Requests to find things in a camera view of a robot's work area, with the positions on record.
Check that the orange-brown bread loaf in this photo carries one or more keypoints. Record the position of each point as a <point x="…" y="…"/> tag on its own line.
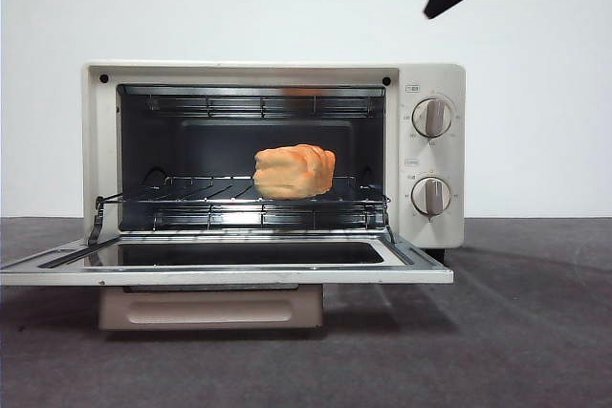
<point x="296" y="171"/>

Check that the white Toshiba toaster oven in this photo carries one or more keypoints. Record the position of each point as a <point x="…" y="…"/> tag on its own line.
<point x="430" y="73"/>

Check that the oven temperature knob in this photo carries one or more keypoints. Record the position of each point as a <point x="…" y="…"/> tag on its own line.
<point x="432" y="117"/>

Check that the oven timer knob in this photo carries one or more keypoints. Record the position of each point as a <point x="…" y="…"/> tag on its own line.
<point x="431" y="196"/>

